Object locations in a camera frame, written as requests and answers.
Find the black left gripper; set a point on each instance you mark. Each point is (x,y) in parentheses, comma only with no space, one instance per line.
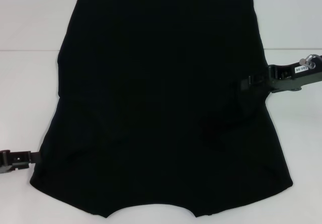
(3,169)

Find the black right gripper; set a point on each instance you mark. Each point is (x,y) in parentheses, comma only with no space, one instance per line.
(286,79)

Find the black t-shirt with white print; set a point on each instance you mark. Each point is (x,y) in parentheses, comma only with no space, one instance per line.
(151,83)

